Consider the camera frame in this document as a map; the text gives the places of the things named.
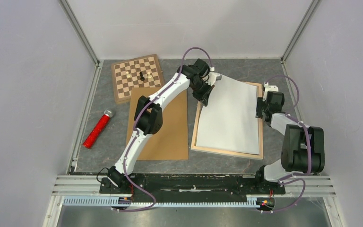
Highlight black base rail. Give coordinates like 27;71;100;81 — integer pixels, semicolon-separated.
98;173;286;197

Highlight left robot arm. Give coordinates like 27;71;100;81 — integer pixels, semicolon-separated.
107;59;217;193

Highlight printed photo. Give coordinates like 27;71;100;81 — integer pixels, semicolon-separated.
196;76;259;155

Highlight wooden chessboard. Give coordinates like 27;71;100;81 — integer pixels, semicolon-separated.
111;54;165;104

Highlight brown cardboard backing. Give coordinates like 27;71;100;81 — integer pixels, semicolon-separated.
138;90;189;160

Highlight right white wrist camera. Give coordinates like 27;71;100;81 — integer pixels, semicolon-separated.
262;82;279;102

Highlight red toy microphone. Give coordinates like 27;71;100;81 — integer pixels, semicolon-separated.
83;109;114;149

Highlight wooden picture frame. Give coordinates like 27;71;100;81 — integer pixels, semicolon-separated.
190;82;264;161

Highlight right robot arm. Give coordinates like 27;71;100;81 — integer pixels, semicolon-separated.
254;91;325;193

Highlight black chess piece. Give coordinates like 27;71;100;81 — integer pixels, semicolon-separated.
139;71;145;81

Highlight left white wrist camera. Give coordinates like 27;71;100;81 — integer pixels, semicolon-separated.
204;67;223;86

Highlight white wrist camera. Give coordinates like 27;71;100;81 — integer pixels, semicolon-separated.
262;82;279;102
204;67;223;86

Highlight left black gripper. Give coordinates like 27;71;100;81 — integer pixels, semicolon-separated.
190;80;215;107

